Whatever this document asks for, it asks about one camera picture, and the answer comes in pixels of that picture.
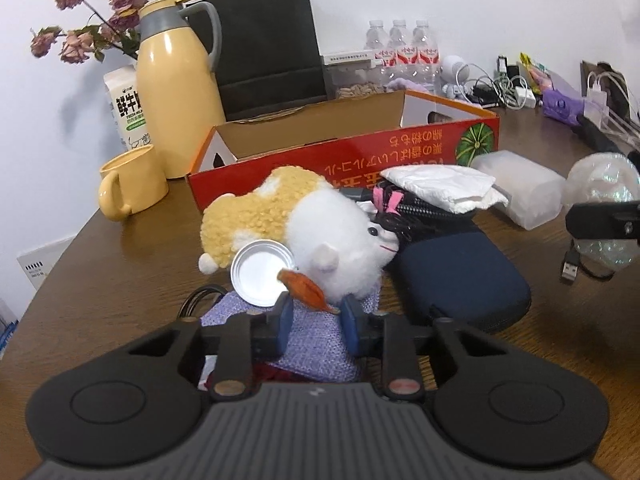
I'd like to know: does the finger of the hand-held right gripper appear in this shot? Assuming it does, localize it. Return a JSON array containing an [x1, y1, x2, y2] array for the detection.
[[565, 201, 640, 247]]

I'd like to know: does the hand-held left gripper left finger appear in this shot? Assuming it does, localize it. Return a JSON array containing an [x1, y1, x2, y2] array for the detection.
[[125, 292, 296, 402]]

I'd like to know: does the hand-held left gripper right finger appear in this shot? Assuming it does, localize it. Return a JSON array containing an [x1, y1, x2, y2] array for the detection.
[[340, 294, 506, 402]]

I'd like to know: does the orange toy carrot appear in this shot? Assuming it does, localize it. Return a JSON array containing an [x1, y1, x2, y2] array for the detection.
[[276, 268, 333, 311]]

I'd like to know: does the purple woven pouch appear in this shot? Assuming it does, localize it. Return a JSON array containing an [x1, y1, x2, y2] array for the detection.
[[200, 290, 381, 381]]

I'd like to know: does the translucent white plastic box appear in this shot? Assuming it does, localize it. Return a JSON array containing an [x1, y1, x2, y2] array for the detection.
[[470, 151, 566, 231]]

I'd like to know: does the yellow white plush hamster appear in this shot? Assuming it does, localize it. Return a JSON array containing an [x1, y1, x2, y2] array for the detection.
[[197, 165, 401, 298]]

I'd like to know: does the navy zip case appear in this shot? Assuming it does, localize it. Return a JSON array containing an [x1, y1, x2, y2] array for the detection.
[[387, 232, 532, 335]]

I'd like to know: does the red orange cardboard box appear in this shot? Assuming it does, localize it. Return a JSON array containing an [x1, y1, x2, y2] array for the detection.
[[186, 90, 501, 211]]

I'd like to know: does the silver tin lid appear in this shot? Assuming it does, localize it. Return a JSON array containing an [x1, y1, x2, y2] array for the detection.
[[230, 240, 296, 307]]

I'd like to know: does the purple tissue pack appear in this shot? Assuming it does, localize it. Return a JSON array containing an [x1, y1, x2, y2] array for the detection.
[[541, 85, 586, 123]]

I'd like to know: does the white tissue packet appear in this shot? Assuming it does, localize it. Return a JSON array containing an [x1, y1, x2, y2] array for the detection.
[[380, 164, 510, 216]]

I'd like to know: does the colourful snack packet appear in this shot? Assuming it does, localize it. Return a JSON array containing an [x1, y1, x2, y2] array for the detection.
[[517, 52, 556, 93]]

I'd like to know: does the yellow mug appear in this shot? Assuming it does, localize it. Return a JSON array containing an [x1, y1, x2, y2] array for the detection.
[[97, 144, 170, 222]]

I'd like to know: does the small white robot toy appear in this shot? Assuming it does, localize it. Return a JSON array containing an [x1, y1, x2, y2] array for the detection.
[[440, 55, 473, 101]]

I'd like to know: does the yellow thermos jug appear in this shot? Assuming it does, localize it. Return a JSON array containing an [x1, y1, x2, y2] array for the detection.
[[136, 0, 226, 180]]

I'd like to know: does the clear seed container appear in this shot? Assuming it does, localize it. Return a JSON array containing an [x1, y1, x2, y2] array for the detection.
[[322, 52, 383, 101]]

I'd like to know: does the white panel with label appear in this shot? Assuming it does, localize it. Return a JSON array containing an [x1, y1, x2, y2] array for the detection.
[[16, 235, 76, 291]]

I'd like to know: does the white milk carton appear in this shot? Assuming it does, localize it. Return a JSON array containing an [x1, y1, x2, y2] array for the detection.
[[103, 64, 153, 151]]

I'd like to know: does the black paper bag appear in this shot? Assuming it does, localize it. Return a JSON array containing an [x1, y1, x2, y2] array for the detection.
[[185, 0, 328, 122]]

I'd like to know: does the stack of newspapers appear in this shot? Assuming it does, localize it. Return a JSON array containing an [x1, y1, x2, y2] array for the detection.
[[0, 305, 19, 358]]

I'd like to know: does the black usb cable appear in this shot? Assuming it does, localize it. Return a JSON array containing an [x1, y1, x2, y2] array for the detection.
[[560, 240, 618, 285]]

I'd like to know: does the tangle of charger cables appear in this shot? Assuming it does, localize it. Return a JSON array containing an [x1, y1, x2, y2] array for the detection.
[[462, 62, 538, 111]]

